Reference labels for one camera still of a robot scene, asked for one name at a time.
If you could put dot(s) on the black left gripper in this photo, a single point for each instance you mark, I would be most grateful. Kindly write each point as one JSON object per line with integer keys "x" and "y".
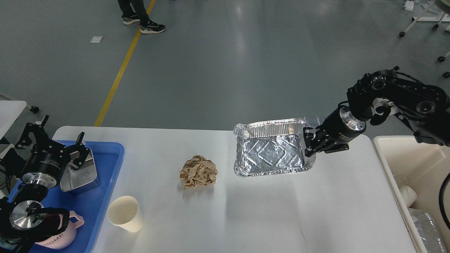
{"x": 48, "y": 162}

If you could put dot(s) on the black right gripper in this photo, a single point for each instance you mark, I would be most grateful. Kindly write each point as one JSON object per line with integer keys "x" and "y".
{"x": 331, "y": 138}

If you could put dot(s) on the stainless steel rectangular tin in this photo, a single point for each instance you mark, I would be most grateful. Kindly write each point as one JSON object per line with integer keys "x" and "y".
{"x": 81, "y": 180}

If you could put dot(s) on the aluminium foil tray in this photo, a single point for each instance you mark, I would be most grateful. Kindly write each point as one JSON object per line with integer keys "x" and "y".
{"x": 271, "y": 148}

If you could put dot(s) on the pink mug dark inside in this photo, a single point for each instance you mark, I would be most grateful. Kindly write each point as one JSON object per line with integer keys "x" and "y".
{"x": 65, "y": 238}

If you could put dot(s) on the cream paper cup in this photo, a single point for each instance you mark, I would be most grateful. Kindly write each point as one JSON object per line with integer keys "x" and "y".
{"x": 125, "y": 212}

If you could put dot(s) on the brown paper ball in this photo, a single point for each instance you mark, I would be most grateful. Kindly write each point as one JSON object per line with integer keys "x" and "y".
{"x": 198, "y": 171}

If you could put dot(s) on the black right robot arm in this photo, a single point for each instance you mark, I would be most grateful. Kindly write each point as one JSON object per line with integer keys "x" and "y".
{"x": 424, "y": 109}

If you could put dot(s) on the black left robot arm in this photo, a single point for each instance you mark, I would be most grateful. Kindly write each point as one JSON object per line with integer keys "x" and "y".
{"x": 25, "y": 220}

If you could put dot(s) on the clear floor plate left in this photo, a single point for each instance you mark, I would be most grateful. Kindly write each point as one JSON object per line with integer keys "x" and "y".
{"x": 314, "y": 121}

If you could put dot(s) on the white side table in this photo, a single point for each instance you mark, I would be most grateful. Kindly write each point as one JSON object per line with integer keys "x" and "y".
{"x": 10, "y": 110}

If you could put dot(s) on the blue plastic tray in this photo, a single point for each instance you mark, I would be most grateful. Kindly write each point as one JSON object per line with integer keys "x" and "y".
{"x": 91, "y": 200}

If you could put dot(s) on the white cup in bin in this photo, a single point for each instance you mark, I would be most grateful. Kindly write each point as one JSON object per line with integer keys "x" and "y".
{"x": 408, "y": 195}

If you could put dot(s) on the cream plastic bin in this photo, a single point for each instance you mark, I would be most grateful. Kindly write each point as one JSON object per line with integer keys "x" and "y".
{"x": 422, "y": 167}

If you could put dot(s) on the white paper on floor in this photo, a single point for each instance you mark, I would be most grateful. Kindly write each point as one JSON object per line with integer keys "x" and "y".
{"x": 96, "y": 39}

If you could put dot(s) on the foil tray in bin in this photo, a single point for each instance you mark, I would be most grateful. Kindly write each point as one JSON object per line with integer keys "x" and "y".
{"x": 428, "y": 231}

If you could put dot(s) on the standing person legs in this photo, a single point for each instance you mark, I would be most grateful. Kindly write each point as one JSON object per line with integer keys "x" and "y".
{"x": 134, "y": 11}

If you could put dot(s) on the white wheeled cart frame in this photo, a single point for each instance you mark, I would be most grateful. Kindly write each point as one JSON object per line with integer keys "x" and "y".
{"x": 443, "y": 7}

